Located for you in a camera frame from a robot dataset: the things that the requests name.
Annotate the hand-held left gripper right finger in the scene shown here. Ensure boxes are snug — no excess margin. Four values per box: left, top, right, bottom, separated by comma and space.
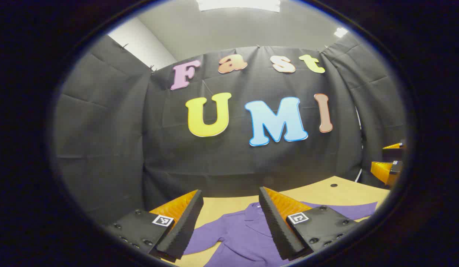
258, 186, 363, 261

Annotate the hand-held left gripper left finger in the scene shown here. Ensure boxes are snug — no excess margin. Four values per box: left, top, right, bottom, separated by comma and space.
103, 189, 204, 263

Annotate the purple shirt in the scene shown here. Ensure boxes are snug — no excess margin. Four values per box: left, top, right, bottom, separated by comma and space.
183, 201, 378, 267

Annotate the large ceiling light panel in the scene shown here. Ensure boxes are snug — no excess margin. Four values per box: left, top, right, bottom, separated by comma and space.
196, 0, 281, 12

